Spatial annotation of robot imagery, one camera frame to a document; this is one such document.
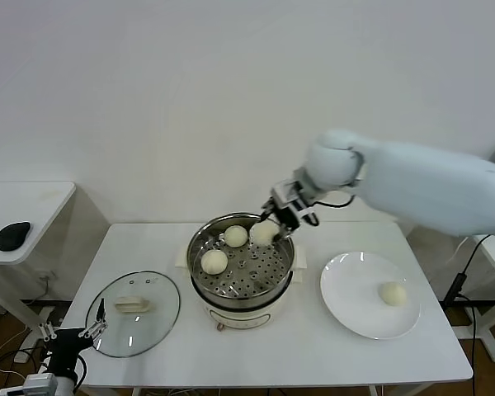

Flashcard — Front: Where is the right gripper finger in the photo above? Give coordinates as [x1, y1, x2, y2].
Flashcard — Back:
[274, 214, 300, 241]
[260, 200, 278, 222]

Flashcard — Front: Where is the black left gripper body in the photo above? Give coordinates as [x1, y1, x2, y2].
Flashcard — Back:
[48, 328, 94, 375]

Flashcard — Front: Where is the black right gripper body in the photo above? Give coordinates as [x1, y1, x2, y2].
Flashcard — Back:
[271, 180, 309, 226]

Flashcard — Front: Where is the white steamed baozi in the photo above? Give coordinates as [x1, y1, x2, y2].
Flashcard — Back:
[378, 281, 408, 307]
[250, 221, 281, 246]
[200, 249, 229, 276]
[224, 225, 248, 248]

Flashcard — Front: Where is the round glass pot lid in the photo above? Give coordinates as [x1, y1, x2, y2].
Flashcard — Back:
[85, 270, 182, 359]

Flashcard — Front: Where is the stainless steel steamer basket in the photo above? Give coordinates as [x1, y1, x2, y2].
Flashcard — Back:
[175, 212, 309, 300]

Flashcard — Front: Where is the round white plate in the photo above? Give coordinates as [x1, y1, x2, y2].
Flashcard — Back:
[319, 251, 422, 341]

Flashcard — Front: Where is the cream electric cooker pot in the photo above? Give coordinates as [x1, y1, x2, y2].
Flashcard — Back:
[175, 247, 310, 333]

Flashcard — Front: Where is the black computer mouse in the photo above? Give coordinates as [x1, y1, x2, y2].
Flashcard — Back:
[0, 221, 32, 252]

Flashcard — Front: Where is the thin black floor cable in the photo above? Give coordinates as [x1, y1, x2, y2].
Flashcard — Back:
[0, 348, 46, 372]

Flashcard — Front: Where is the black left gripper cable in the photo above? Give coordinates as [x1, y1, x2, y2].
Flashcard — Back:
[36, 350, 87, 389]

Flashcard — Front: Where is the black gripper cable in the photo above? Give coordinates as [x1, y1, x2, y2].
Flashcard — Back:
[36, 350, 87, 389]
[313, 193, 356, 209]

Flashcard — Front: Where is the thin white floor cable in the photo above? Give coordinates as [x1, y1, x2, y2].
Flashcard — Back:
[0, 328, 30, 377]

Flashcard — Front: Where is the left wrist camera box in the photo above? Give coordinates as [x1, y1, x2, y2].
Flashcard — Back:
[0, 373, 59, 396]

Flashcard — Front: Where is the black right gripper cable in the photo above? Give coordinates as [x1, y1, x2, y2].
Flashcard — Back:
[313, 193, 356, 209]

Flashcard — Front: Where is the black power cable with adapter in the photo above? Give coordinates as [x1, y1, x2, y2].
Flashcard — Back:
[441, 233, 493, 396]

